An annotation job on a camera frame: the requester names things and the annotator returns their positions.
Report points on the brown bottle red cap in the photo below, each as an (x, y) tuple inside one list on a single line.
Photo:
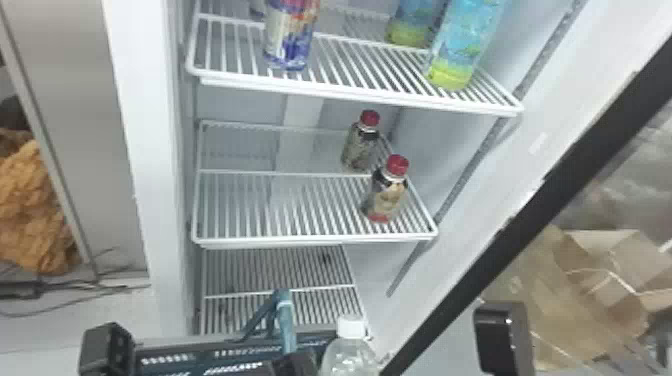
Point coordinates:
[(386, 191), (359, 147)]

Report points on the green bottle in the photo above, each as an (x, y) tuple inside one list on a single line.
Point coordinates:
[(462, 47), (412, 26)]

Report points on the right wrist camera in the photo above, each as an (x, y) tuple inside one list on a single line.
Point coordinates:
[(501, 338)]

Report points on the clear bottle white cap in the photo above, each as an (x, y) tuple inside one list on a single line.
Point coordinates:
[(347, 357)]

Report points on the white fridge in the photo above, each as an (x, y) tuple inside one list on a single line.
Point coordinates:
[(152, 157)]

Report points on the blue basket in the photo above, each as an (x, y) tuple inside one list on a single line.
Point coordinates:
[(210, 358)]

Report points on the blue white bottle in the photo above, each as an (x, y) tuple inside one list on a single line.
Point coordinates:
[(290, 36)]

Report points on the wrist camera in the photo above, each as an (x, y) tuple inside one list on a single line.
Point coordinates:
[(105, 349), (501, 338)]

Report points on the fridge door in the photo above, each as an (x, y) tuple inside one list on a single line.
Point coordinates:
[(572, 168)]

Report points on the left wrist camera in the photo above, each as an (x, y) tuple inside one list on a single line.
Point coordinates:
[(105, 349)]

